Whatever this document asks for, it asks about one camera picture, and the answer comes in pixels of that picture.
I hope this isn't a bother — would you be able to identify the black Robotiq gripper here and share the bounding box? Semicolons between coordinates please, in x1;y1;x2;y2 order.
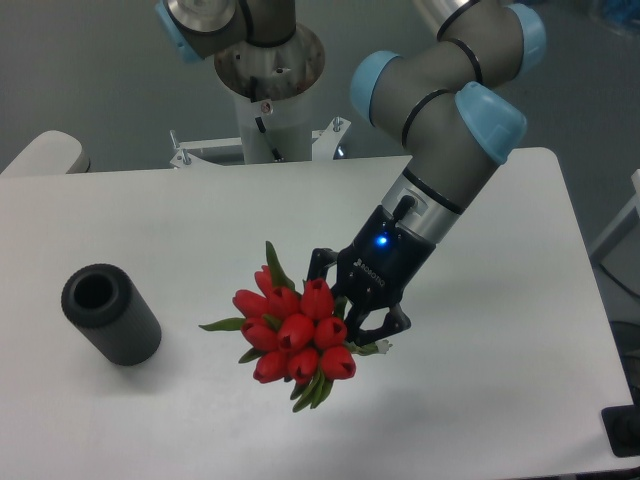
305;206;433;346

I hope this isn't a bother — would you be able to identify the white furniture frame at right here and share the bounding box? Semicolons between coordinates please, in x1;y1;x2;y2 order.
588;170;639;265

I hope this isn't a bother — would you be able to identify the black clamp at table edge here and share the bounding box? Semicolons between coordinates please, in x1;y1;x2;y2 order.
601;405;639;458

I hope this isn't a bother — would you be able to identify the white chair armrest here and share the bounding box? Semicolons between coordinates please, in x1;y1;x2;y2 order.
1;130;91;178

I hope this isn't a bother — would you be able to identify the black ribbed cylindrical vase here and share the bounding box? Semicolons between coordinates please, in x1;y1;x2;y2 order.
61;264;162;366

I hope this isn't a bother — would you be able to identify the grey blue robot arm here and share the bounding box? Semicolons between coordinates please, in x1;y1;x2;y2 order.
155;1;547;346

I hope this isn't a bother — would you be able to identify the red tulip bouquet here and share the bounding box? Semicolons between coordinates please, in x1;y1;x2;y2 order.
201;241;392;413

